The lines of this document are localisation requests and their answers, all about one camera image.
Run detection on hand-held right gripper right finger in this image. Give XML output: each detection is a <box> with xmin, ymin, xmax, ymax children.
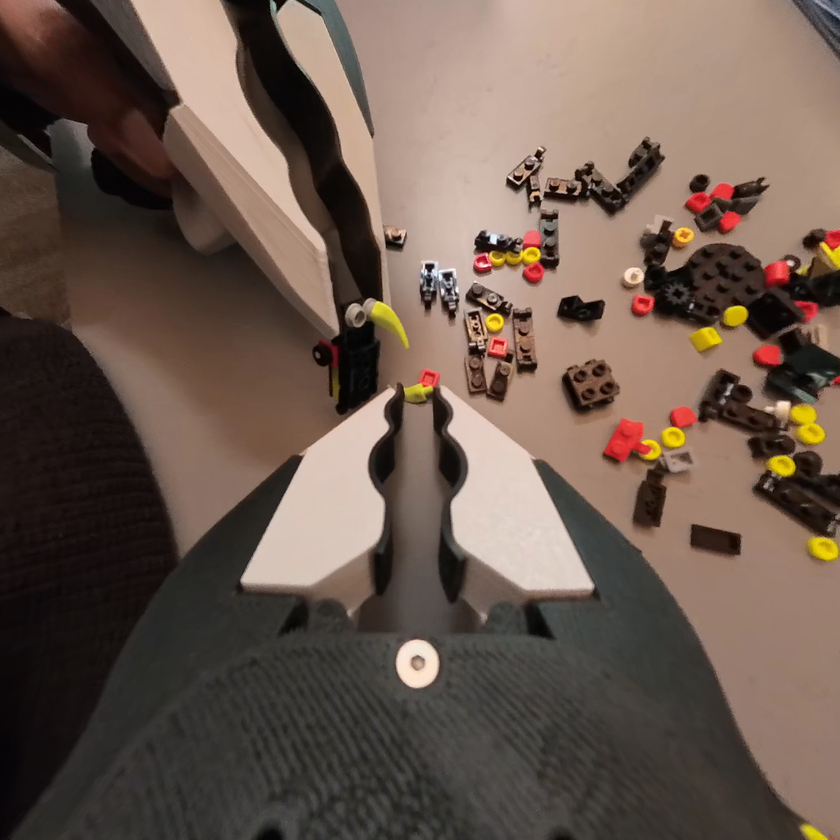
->
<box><xmin>430</xmin><ymin>384</ymin><xmax>597</xmax><ymax>624</ymax></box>

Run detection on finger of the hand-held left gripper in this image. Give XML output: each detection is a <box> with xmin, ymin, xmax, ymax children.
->
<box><xmin>128</xmin><ymin>0</ymin><xmax>360</xmax><ymax>340</ymax></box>
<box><xmin>252</xmin><ymin>0</ymin><xmax>392</xmax><ymax>309</ymax></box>

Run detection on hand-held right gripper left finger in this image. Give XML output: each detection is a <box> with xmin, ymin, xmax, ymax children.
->
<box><xmin>239</xmin><ymin>384</ymin><xmax>406</xmax><ymax>621</ymax></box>

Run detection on black lego assembly lime horns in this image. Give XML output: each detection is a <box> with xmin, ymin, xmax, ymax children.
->
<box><xmin>313</xmin><ymin>297</ymin><xmax>411</xmax><ymax>416</ymax></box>

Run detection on pile of loose lego pieces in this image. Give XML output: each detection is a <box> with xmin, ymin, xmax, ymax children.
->
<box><xmin>382</xmin><ymin>134</ymin><xmax>840</xmax><ymax>564</ymax></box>

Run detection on person's left hand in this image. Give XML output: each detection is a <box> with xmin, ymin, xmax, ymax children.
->
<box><xmin>0</xmin><ymin>0</ymin><xmax>181</xmax><ymax>191</ymax></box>

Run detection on person's dark sweater torso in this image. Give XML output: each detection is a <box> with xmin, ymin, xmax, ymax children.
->
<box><xmin>0</xmin><ymin>308</ymin><xmax>181</xmax><ymax>840</ymax></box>

